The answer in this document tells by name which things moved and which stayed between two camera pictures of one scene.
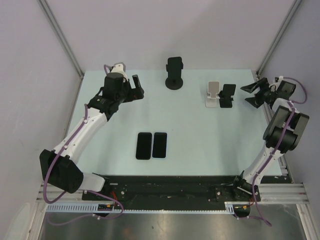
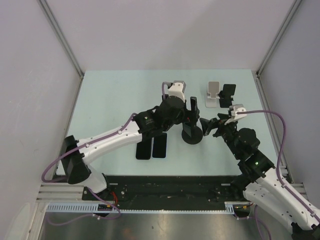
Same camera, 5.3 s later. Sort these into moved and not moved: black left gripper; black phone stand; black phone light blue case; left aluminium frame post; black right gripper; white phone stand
Moved: black right gripper; black left gripper
Not moved: black phone light blue case; left aluminium frame post; black phone stand; white phone stand
